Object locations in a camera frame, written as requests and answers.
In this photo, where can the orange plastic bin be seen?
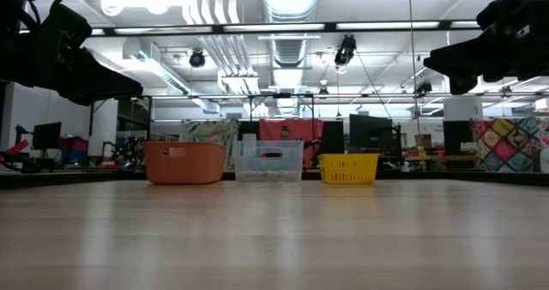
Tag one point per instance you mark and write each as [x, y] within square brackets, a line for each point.
[184, 165]

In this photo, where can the brown cardboard box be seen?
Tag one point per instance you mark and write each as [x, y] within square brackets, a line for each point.
[424, 141]

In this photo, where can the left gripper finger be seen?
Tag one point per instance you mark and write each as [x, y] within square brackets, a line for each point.
[98, 73]
[86, 94]

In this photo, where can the black ceiling spotlight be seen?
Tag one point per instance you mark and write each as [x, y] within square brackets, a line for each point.
[197, 58]

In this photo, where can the clear plastic bin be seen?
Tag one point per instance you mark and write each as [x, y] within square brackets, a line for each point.
[268, 161]

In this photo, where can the black metal rack frame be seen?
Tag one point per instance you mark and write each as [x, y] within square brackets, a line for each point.
[193, 96]

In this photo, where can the black computer monitor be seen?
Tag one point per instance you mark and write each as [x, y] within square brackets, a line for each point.
[369, 131]
[48, 135]
[456, 137]

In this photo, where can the black ceiling beam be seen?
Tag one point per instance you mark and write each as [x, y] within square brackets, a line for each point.
[330, 25]

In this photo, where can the red cloth backdrop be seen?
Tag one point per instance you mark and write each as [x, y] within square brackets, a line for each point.
[309, 131]

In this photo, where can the silver ceiling air duct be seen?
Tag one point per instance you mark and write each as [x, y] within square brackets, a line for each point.
[289, 7]

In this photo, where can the yellow plastic basket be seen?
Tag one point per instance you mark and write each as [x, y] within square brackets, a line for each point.
[347, 167]

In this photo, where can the black hanging camera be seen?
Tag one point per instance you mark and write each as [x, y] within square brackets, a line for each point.
[424, 87]
[345, 50]

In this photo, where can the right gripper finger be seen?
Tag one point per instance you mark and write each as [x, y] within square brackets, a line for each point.
[463, 69]
[463, 50]

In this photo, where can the colourful patchwork quilt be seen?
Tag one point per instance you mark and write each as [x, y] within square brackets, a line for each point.
[510, 144]

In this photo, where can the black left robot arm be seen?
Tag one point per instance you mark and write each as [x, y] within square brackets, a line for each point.
[15, 37]

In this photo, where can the red storage box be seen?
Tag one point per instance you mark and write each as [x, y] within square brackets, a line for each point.
[74, 143]

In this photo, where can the floral patterned cloth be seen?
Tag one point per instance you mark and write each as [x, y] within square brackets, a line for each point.
[210, 131]

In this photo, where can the person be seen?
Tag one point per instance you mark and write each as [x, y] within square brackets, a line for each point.
[285, 132]

